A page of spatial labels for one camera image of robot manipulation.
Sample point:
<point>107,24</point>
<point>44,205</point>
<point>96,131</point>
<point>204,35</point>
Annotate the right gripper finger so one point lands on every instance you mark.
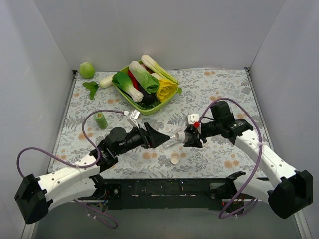
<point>191,130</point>
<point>191,142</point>

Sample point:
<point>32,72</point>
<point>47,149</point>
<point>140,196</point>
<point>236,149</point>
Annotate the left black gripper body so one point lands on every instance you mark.
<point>145,136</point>

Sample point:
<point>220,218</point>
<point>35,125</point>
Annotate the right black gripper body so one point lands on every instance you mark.
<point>198,134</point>

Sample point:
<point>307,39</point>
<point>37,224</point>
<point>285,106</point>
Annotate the white cap pill bottle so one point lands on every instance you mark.
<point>183,137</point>

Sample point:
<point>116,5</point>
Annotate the clear pill organizer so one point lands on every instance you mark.
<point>170,143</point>

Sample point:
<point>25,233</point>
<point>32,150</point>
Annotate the white bottle cap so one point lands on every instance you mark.
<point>174,160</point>

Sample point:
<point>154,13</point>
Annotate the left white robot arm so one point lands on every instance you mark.
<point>36,196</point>

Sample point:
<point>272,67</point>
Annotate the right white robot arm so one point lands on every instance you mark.
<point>286,190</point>

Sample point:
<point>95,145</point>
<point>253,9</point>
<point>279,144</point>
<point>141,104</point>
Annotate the green plastic tray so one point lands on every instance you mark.
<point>143,108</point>

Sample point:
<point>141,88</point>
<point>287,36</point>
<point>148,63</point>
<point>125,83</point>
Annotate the dark purple eggplant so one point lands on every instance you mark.
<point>147,98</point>

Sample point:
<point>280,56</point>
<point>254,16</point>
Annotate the green cylindrical bottle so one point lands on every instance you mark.
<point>100,120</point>

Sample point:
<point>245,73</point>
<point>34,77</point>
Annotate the yellow lettuce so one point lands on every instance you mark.
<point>166,89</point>

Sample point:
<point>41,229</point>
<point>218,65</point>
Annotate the napa cabbage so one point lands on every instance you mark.
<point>149,83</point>

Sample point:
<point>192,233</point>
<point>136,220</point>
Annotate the floral table mat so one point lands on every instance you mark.
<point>217,158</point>

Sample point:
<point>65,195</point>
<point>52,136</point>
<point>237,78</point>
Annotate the red chili pepper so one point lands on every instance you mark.
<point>133,79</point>

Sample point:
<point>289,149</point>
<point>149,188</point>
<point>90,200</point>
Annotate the green bok choy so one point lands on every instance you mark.
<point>123,82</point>

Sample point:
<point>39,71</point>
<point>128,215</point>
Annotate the white radish with leaves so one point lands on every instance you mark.
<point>94,86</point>

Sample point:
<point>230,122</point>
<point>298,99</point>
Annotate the white green leek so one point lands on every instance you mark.
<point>155,67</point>

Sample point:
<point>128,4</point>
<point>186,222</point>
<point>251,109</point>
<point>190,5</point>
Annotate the green round cabbage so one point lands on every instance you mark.
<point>86,70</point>

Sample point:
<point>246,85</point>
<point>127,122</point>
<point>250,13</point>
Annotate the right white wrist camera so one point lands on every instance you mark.
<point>192,121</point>

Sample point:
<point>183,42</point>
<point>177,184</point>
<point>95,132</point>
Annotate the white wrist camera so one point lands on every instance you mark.
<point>192,121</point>
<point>133,118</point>

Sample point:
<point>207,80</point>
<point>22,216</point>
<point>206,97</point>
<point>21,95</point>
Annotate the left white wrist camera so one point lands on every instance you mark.
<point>133,118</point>

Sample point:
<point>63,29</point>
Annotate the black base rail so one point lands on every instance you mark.
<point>119,194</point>

